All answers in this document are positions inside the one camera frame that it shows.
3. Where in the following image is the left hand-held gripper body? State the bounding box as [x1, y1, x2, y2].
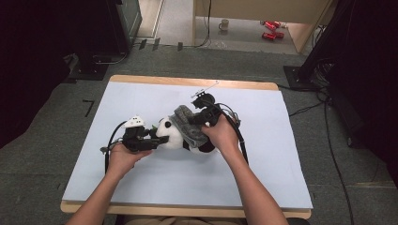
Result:
[121, 115, 152, 155]

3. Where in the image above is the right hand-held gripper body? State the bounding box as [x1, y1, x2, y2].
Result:
[190, 80, 222, 127]

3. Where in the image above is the grey fluffy towel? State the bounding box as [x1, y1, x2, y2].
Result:
[168, 104, 209, 150]

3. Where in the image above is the panda plush toy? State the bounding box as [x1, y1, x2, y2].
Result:
[151, 116, 217, 155]

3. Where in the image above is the person's left hand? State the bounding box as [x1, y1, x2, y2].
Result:
[107, 143, 154, 180]

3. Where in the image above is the person's right hand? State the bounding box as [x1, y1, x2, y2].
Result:
[202, 114, 242, 159]

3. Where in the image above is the white table mat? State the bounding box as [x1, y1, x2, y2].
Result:
[61, 81, 314, 210]

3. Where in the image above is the wooden table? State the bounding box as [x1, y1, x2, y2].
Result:
[59, 74, 314, 219]

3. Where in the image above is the black corner tape mark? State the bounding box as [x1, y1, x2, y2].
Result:
[82, 99, 96, 118]

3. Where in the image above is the black stand base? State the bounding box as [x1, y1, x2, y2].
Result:
[283, 65, 317, 92]
[68, 54, 111, 82]

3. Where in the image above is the black cabinet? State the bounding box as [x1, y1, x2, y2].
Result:
[105, 0, 144, 56]

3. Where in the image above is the light wooden desk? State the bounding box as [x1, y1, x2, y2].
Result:
[191, 0, 333, 54]

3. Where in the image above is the grey right gripper cable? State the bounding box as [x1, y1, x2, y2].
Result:
[218, 102, 242, 128]

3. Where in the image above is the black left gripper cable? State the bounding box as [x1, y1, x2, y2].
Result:
[99, 120, 128, 174]

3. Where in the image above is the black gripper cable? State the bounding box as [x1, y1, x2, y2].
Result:
[99, 120, 128, 174]
[203, 98, 250, 166]

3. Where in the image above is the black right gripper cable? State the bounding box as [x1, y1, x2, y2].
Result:
[203, 98, 250, 166]

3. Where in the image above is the hanging black cable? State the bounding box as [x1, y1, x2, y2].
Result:
[192, 0, 213, 49]

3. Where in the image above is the black floor cable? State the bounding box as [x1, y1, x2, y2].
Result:
[287, 90, 357, 225]

